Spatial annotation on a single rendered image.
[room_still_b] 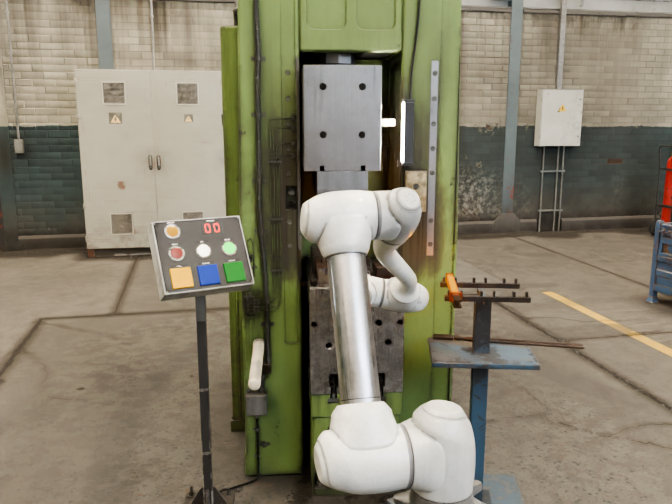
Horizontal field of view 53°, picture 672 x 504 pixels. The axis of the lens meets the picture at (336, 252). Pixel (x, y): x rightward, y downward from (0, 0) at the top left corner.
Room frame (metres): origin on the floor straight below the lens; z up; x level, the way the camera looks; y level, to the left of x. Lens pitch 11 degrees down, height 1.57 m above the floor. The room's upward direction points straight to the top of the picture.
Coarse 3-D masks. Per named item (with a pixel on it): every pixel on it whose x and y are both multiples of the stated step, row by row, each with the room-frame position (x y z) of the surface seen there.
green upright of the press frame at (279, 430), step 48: (240, 0) 2.72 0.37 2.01; (288, 0) 2.74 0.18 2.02; (240, 48) 2.72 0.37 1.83; (288, 48) 2.74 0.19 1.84; (240, 96) 2.72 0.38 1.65; (288, 96) 2.74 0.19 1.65; (240, 144) 2.72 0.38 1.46; (288, 144) 2.74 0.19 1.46; (240, 192) 2.72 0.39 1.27; (288, 240) 2.74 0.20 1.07; (288, 288) 2.74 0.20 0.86; (288, 336) 2.74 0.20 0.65; (288, 384) 2.73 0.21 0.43; (288, 432) 2.73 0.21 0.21
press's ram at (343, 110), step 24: (312, 72) 2.60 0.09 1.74; (336, 72) 2.61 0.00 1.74; (360, 72) 2.61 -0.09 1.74; (312, 96) 2.60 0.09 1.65; (336, 96) 2.61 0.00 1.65; (360, 96) 2.61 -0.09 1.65; (312, 120) 2.60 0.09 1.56; (336, 120) 2.61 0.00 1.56; (360, 120) 2.61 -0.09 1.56; (384, 120) 2.81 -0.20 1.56; (312, 144) 2.60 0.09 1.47; (336, 144) 2.61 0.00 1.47; (360, 144) 2.61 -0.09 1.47; (312, 168) 2.60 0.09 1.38; (336, 168) 2.61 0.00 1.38; (360, 168) 2.62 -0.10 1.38
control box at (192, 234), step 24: (168, 240) 2.38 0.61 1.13; (192, 240) 2.42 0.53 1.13; (216, 240) 2.46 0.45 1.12; (240, 240) 2.50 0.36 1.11; (168, 264) 2.33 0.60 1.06; (192, 264) 2.37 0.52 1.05; (168, 288) 2.28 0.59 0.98; (192, 288) 2.32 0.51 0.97; (216, 288) 2.36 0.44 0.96; (240, 288) 2.44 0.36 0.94
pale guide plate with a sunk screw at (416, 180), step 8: (408, 176) 2.75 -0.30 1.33; (416, 176) 2.75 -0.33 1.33; (424, 176) 2.76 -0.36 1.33; (408, 184) 2.75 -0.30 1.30; (416, 184) 2.76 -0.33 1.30; (424, 184) 2.76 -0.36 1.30; (416, 192) 2.75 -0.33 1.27; (424, 192) 2.76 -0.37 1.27; (424, 200) 2.76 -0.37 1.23; (424, 208) 2.76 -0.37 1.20
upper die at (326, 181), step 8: (320, 168) 2.76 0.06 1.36; (312, 176) 3.02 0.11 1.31; (320, 176) 2.60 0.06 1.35; (328, 176) 2.61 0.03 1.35; (336, 176) 2.61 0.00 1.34; (344, 176) 2.61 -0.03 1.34; (352, 176) 2.61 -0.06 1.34; (360, 176) 2.62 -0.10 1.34; (320, 184) 2.60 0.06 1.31; (328, 184) 2.61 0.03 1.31; (336, 184) 2.61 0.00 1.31; (344, 184) 2.61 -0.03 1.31; (352, 184) 2.61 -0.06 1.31; (360, 184) 2.62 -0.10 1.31; (320, 192) 2.60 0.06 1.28
